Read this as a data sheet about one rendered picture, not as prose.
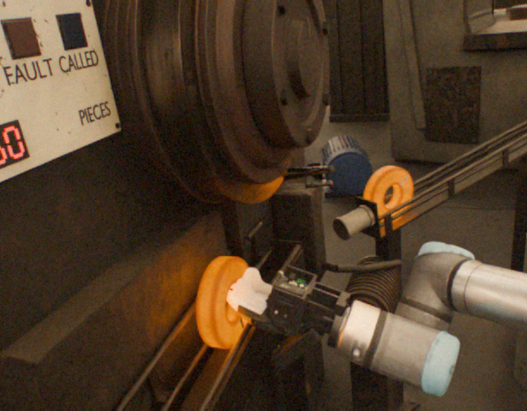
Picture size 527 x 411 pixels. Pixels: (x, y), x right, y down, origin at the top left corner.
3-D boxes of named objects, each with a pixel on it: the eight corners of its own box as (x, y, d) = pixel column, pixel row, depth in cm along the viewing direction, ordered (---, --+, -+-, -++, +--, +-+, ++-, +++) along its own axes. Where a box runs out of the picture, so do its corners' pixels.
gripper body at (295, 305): (284, 262, 80) (355, 287, 77) (276, 302, 84) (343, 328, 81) (266, 286, 74) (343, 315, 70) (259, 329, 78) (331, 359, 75)
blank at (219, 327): (184, 296, 74) (203, 298, 73) (225, 237, 86) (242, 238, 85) (210, 366, 82) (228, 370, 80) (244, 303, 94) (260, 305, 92)
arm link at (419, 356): (440, 396, 76) (450, 406, 66) (362, 364, 79) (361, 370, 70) (458, 336, 77) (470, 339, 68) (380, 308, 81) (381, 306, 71)
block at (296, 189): (278, 282, 122) (266, 193, 113) (289, 266, 129) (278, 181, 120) (320, 287, 118) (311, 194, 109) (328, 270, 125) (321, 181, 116)
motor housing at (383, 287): (347, 450, 140) (335, 291, 120) (362, 395, 158) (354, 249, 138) (393, 461, 135) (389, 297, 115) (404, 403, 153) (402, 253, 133)
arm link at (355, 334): (369, 340, 81) (356, 381, 73) (341, 330, 82) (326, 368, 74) (384, 298, 76) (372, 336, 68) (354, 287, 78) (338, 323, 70)
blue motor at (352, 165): (326, 206, 304) (321, 153, 291) (319, 176, 357) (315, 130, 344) (375, 201, 302) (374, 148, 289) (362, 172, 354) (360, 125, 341)
